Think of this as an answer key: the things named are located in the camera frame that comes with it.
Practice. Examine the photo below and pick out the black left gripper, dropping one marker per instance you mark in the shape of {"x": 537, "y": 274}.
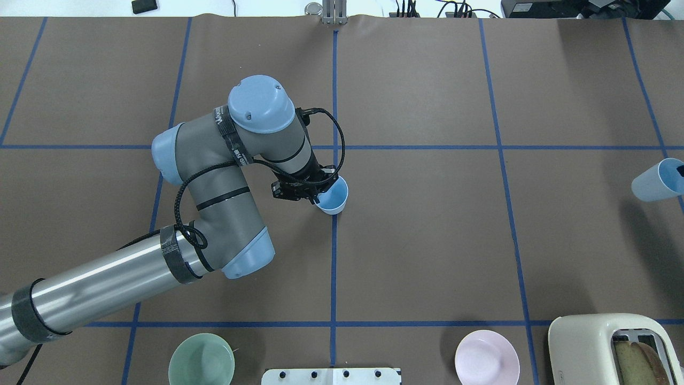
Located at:
{"x": 311, "y": 172}

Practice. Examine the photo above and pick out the light blue cup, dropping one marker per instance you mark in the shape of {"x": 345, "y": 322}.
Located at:
{"x": 662, "y": 181}
{"x": 333, "y": 201}

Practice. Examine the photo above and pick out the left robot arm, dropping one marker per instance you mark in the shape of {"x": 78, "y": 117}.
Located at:
{"x": 217, "y": 225}

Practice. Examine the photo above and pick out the green bowl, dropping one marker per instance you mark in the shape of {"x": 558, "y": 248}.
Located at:
{"x": 203, "y": 358}

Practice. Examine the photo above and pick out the pink bowl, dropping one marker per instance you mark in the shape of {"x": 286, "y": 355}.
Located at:
{"x": 486, "y": 357}

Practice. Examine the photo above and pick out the black small device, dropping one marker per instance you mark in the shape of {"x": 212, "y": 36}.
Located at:
{"x": 143, "y": 6}

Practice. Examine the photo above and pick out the cream toaster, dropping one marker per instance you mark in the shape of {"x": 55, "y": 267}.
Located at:
{"x": 583, "y": 349}

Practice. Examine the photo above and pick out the bread slice in toaster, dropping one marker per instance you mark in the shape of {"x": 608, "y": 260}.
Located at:
{"x": 639, "y": 363}

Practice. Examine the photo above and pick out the aluminium frame post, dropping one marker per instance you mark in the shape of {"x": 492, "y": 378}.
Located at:
{"x": 334, "y": 12}

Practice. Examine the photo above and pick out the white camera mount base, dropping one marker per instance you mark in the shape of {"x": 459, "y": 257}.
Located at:
{"x": 370, "y": 375}

